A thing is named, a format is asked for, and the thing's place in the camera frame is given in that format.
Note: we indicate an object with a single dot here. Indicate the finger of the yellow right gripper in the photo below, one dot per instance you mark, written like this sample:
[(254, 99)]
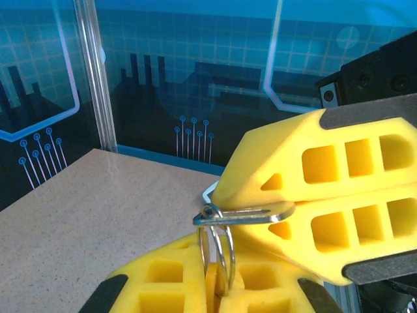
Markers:
[(286, 140), (299, 254)]

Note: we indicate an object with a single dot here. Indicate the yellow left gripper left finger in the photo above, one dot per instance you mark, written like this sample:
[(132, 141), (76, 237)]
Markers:
[(189, 293)]

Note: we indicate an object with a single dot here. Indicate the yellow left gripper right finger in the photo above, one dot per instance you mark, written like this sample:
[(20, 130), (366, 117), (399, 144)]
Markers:
[(286, 293)]

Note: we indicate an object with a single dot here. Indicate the yellow key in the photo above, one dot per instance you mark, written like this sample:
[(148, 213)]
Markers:
[(213, 287)]

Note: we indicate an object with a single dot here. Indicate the silver keyring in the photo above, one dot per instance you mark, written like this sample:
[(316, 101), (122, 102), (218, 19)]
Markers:
[(232, 261)]

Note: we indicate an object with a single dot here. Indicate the silver key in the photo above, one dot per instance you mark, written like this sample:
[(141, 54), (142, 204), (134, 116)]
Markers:
[(234, 217)]

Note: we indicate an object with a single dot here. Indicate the blue-edged aluminium side rail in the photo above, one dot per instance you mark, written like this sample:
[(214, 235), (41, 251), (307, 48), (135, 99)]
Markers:
[(163, 156)]

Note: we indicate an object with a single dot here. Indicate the aluminium frame post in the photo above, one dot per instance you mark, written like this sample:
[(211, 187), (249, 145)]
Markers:
[(97, 98)]

